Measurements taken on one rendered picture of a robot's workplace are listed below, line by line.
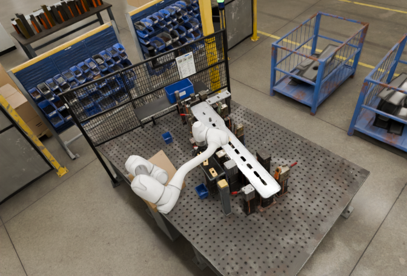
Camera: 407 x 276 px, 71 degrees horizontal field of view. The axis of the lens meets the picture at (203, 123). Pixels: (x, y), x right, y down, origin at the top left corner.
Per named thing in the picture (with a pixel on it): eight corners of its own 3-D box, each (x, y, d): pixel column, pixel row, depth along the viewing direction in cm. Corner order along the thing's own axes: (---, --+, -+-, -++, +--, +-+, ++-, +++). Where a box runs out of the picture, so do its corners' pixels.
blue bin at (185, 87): (195, 93, 334) (193, 85, 325) (171, 103, 327) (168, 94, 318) (189, 86, 345) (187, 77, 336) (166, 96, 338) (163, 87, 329)
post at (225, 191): (232, 212, 258) (229, 185, 227) (225, 216, 256) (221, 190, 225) (228, 206, 263) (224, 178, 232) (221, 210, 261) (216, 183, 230)
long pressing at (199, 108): (285, 187, 236) (285, 186, 235) (263, 201, 231) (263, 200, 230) (205, 100, 329) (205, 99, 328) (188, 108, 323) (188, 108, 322)
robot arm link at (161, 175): (158, 189, 262) (166, 191, 242) (141, 180, 256) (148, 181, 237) (167, 174, 267) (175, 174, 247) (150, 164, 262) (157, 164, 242)
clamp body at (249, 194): (257, 211, 255) (257, 189, 230) (246, 218, 253) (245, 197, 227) (251, 203, 262) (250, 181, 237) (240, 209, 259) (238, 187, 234)
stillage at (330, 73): (311, 61, 520) (318, 10, 454) (354, 77, 473) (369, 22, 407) (269, 95, 470) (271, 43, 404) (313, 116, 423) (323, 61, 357)
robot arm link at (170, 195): (184, 191, 194) (168, 181, 190) (173, 216, 185) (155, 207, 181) (176, 192, 205) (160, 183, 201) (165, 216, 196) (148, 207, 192)
